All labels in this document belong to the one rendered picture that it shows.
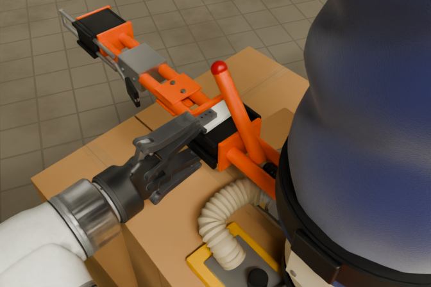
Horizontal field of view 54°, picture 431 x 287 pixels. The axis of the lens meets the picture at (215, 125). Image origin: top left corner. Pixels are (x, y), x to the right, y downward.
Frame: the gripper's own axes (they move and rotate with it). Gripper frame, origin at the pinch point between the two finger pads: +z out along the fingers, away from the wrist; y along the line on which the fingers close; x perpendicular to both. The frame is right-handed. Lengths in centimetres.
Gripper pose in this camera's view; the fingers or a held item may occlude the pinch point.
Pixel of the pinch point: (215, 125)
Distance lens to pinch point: 66.2
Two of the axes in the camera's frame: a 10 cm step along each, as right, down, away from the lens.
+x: 6.9, 5.3, -4.9
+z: 7.2, -5.1, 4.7
